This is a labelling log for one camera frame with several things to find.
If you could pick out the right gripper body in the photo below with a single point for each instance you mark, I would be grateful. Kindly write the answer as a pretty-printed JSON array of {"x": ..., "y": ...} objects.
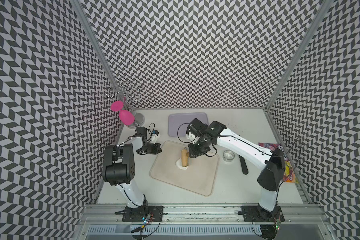
[{"x": 199, "y": 147}]

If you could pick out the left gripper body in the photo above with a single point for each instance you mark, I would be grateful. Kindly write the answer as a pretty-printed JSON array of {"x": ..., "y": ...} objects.
[{"x": 150, "y": 148}]

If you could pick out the wooden dough roller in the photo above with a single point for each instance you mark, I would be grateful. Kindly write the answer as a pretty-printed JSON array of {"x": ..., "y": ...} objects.
[{"x": 185, "y": 158}]

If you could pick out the beige plastic tray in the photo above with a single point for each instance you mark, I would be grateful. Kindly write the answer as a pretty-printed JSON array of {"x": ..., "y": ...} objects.
[{"x": 200, "y": 176}]

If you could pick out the white dough ball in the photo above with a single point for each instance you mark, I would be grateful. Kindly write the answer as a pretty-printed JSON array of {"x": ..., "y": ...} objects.
[{"x": 180, "y": 166}]

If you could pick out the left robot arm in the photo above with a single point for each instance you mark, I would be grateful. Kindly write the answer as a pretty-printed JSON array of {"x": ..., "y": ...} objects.
[{"x": 119, "y": 166}]

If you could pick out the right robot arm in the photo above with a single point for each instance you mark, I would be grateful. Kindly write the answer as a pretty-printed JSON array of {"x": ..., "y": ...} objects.
[{"x": 270, "y": 162}]

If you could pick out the purple plastic tray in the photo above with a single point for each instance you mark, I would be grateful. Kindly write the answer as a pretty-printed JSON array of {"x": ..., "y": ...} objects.
[{"x": 178, "y": 122}]

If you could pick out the pink wine glass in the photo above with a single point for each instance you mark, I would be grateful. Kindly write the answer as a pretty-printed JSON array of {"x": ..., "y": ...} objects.
[{"x": 125, "y": 116}]

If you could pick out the colourful candy bag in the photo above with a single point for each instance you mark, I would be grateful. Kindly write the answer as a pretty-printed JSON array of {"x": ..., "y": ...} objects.
[{"x": 289, "y": 175}]

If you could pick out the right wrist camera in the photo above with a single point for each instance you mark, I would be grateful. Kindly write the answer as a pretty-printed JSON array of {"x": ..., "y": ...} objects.
[{"x": 190, "y": 136}]

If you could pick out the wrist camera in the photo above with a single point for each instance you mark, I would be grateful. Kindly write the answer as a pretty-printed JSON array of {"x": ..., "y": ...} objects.
[
  {"x": 190, "y": 136},
  {"x": 155, "y": 136}
]

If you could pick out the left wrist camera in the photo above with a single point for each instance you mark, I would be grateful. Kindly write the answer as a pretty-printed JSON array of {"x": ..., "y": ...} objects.
[{"x": 155, "y": 136}]

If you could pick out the black handled metal spatula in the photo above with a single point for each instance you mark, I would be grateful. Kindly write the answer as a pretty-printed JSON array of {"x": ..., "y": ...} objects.
[{"x": 244, "y": 166}]

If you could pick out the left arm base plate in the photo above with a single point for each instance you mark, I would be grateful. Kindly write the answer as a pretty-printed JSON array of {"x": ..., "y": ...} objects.
[{"x": 135, "y": 215}]

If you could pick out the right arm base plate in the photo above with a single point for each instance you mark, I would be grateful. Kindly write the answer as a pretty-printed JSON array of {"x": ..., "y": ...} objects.
[{"x": 254, "y": 213}]

